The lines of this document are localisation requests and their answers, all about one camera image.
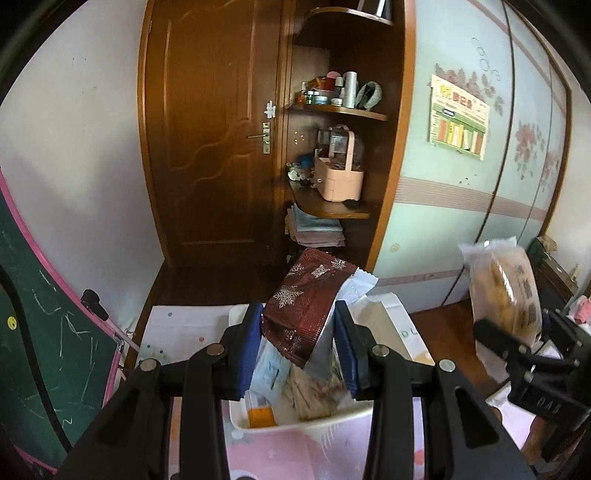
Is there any maroon snowflake snack packet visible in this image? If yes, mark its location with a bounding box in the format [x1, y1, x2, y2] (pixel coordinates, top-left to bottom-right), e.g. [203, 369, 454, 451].
[262, 248, 356, 368]

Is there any orange cookie tray pack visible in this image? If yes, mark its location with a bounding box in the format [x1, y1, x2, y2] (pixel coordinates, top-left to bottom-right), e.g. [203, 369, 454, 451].
[457, 236, 544, 384]

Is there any large yellow cracker pack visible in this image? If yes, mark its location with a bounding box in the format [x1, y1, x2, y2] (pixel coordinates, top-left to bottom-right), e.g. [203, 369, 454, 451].
[250, 337, 291, 405]

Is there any white plastic storage bin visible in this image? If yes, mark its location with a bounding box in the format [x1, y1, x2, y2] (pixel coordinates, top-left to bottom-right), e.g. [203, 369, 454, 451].
[229, 292, 435, 433]

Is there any cartoon pink purple tablecloth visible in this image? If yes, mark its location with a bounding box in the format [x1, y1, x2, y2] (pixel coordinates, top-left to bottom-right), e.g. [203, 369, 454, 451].
[139, 293, 433, 479]

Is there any folded towels stack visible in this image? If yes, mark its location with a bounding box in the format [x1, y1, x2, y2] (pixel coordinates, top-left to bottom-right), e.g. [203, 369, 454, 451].
[286, 205, 346, 249]

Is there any silver cylinder bottle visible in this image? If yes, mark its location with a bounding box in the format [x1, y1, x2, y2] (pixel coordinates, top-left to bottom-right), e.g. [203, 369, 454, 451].
[342, 71, 358, 109]

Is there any brown wooden door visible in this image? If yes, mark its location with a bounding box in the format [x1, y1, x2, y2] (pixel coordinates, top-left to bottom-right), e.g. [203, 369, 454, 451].
[138, 1, 283, 268]

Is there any pink handled basket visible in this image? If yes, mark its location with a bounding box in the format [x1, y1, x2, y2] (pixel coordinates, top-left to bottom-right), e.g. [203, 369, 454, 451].
[314, 124, 363, 203]

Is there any green chalkboard pink frame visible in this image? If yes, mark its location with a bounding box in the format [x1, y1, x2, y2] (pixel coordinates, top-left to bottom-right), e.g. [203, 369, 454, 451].
[1, 185, 124, 470]

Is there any wall calendar poster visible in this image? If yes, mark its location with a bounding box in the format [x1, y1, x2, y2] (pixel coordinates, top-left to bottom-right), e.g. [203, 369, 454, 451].
[428, 75, 490, 161]

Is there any silver door handle lock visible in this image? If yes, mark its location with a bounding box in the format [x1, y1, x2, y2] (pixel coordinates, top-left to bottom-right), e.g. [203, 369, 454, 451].
[246, 100, 276, 155]

